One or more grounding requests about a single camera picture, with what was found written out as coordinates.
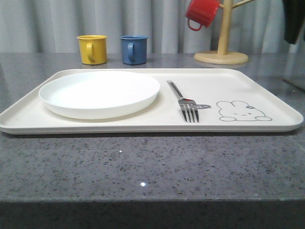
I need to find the grey pleated curtain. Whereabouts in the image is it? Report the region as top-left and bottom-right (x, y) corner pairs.
(0, 0), (305, 54)

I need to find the white round plate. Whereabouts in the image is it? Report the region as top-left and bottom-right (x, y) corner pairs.
(39, 71), (161, 120)

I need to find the wooden mug tree stand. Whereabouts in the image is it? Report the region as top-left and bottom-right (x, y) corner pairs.
(194, 0), (252, 65)

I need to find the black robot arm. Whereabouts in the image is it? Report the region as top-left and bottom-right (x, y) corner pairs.
(282, 0), (305, 44)

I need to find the blue enamel mug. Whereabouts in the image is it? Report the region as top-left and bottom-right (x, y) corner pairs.
(120, 35), (148, 65)

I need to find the cream rectangular tray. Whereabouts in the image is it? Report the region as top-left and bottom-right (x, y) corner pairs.
(0, 68), (304, 135)

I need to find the red enamel mug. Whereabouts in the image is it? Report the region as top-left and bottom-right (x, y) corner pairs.
(185, 0), (220, 31)

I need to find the silver metal fork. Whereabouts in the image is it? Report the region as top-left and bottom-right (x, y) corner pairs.
(167, 80), (199, 123)

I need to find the yellow enamel mug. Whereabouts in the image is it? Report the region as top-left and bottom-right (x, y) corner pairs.
(77, 35), (107, 65)

